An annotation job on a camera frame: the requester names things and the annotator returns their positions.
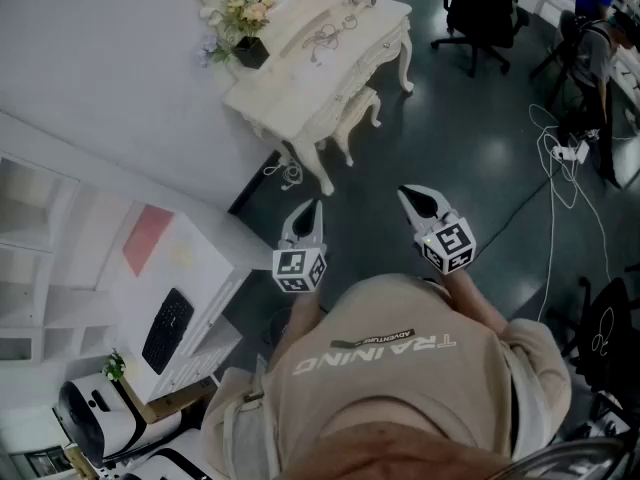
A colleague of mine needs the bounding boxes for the white and black machine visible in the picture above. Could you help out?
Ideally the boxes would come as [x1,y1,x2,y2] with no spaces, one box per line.
[122,446,214,480]
[52,371,184,467]

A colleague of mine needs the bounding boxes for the yellow artificial flower bouquet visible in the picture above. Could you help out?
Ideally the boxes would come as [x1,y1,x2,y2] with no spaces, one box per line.
[214,0,276,64]

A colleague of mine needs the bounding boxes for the white desk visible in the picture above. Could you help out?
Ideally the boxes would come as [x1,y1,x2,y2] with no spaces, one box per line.
[107,207,252,405]

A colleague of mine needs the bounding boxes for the brown cardboard box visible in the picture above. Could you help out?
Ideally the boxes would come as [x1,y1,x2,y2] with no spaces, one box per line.
[144,376,217,425]

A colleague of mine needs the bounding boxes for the white power adapter with cables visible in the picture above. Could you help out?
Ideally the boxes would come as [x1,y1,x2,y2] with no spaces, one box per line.
[551,139,591,165]

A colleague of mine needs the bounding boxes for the clear eyeglasses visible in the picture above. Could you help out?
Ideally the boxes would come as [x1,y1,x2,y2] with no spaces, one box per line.
[507,436,640,480]

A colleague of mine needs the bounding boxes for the cream carved stool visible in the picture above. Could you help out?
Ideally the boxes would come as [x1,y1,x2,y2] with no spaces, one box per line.
[327,86,384,168]

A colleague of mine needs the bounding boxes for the black square vase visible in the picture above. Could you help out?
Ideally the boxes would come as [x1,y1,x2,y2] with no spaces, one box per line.
[233,35,271,71]

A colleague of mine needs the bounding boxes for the white floor cable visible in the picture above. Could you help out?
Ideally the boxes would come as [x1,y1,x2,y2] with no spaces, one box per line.
[528,102,614,324]

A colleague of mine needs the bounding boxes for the grey shoulder strap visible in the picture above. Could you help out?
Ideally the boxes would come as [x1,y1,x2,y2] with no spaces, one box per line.
[223,355,281,480]
[507,362,551,462]

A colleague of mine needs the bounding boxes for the person's beige printed shirt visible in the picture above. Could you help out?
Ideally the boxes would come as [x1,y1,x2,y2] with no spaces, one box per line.
[199,273,574,480]

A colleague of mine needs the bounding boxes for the person's left forearm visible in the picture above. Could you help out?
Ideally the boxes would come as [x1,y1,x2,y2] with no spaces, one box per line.
[284,287,324,354]

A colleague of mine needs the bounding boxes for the coiled white cable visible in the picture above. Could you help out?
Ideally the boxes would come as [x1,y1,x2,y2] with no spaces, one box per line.
[262,159,305,192]

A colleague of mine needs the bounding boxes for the pink mat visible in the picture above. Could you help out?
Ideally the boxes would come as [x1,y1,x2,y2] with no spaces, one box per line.
[122,204,176,278]

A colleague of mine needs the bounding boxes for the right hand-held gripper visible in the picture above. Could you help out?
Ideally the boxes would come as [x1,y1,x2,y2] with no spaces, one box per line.
[397,183,477,276]

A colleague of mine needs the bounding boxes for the person's right forearm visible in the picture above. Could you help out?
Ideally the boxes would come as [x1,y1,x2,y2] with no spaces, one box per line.
[439,267,512,337]

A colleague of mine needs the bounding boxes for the blue artificial flowers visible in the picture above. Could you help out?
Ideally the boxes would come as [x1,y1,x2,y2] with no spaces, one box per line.
[195,35,221,67]

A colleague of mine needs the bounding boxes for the small potted plant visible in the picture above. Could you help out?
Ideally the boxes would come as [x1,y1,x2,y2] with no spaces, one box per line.
[102,348,127,383]

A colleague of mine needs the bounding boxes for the cream dressing table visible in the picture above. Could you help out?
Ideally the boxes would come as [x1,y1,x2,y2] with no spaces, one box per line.
[223,0,415,197]

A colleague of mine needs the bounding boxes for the black office chair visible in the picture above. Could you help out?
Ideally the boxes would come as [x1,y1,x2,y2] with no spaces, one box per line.
[430,0,530,79]

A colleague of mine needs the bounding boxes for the black keyboard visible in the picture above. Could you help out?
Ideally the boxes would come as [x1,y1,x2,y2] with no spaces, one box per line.
[141,287,196,376]

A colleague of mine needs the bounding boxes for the black floor cable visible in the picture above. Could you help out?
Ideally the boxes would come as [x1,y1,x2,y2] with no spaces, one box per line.
[472,175,551,262]

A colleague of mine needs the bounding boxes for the white shelf unit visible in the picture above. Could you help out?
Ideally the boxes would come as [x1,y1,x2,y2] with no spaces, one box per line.
[0,150,124,364]

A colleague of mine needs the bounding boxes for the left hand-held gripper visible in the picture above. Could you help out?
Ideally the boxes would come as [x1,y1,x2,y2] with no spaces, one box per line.
[272,198,329,294]

